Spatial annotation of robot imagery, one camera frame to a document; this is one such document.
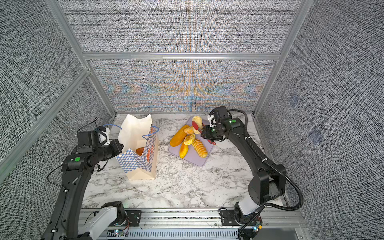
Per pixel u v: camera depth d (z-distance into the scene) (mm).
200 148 949
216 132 676
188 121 1135
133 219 732
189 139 940
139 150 689
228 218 732
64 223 382
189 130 991
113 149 637
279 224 748
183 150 941
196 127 867
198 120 900
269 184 431
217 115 640
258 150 479
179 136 1003
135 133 930
